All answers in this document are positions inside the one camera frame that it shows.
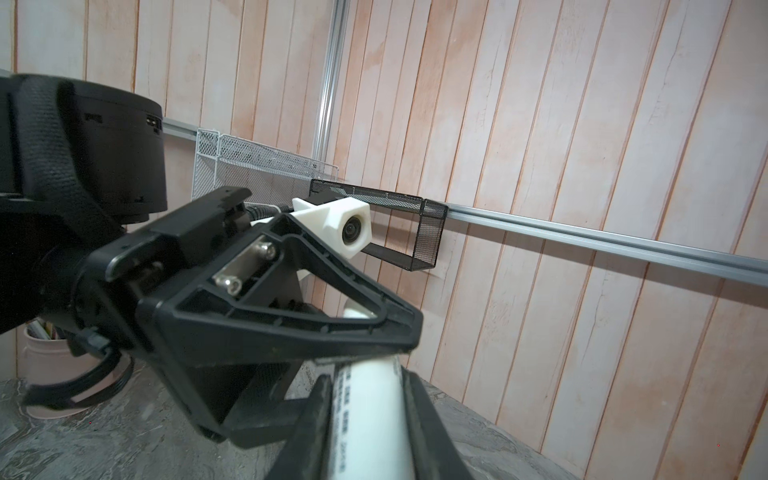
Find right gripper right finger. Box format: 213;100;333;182
401;368;473;480

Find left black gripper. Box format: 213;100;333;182
72;187;423;441

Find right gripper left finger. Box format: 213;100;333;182
266;374;333;480

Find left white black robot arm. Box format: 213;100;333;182
1;75;423;448

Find pen holder with pencils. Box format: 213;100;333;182
20;320;130;420

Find black mesh basket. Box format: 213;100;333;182
308;179;448;271

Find white wire mesh shelf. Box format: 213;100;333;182
191;129;339;205

